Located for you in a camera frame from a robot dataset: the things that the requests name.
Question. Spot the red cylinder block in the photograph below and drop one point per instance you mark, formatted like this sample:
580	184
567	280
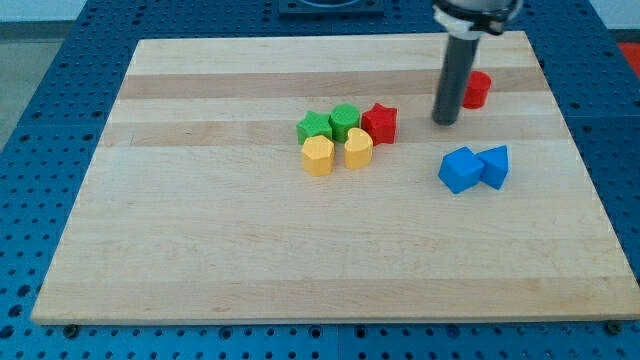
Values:
478	86

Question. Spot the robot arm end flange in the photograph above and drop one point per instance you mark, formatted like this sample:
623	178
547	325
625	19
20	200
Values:
470	19

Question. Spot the wooden board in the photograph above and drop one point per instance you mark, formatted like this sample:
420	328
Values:
196	208

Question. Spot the yellow hexagon block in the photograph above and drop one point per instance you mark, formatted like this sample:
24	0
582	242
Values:
318	154

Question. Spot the yellow heart block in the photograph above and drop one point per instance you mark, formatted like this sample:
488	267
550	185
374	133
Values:
358	149

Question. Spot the green star block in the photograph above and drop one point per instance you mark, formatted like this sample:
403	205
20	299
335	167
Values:
314	124

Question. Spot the green cylinder block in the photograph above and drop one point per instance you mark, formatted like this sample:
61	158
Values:
342	118

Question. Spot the red star block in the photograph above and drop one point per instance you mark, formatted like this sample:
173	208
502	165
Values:
380	123

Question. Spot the blue cube block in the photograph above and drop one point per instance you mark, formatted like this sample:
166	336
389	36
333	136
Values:
460	170

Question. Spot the blue triangle block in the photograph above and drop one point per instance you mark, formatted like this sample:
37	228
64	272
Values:
496	166

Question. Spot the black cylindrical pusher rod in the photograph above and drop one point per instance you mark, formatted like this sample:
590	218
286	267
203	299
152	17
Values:
455	73

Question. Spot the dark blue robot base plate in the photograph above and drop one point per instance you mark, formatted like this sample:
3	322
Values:
329	7

